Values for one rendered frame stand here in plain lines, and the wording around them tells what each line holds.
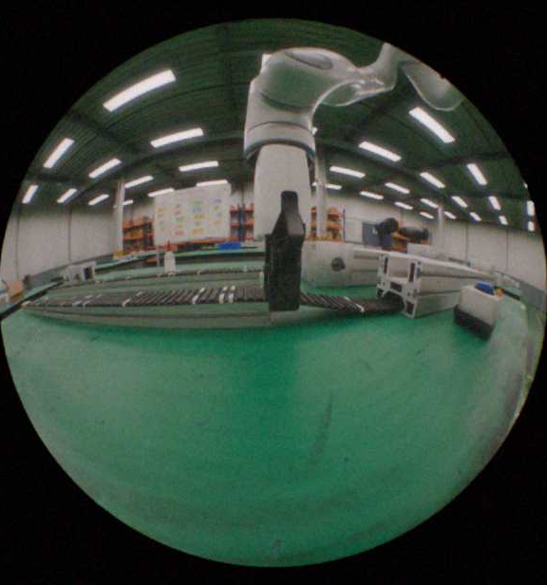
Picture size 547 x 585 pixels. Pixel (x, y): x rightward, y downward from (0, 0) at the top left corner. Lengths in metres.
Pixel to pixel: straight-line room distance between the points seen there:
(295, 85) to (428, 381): 0.27
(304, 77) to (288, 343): 0.25
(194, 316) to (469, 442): 0.28
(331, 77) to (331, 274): 0.35
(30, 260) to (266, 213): 11.11
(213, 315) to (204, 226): 3.03
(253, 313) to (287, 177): 0.15
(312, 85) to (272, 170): 0.10
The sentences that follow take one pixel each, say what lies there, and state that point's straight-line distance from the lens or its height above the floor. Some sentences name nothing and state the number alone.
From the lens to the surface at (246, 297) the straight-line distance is 0.19.
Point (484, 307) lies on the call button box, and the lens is 0.31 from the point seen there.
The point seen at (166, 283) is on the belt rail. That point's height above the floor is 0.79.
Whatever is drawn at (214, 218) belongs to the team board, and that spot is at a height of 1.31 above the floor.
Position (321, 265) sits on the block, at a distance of 0.37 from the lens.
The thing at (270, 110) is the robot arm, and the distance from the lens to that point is 0.22.
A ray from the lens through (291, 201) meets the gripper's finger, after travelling 0.16.
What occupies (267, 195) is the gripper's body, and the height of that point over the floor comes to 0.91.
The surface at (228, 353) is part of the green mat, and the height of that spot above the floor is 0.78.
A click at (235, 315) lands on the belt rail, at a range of 0.20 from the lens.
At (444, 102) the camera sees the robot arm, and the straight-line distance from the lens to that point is 0.55.
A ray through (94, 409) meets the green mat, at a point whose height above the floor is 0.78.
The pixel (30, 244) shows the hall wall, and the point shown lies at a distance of 11.22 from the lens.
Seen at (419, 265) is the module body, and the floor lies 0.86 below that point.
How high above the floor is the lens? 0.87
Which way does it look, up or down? 16 degrees down
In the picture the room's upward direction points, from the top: straight up
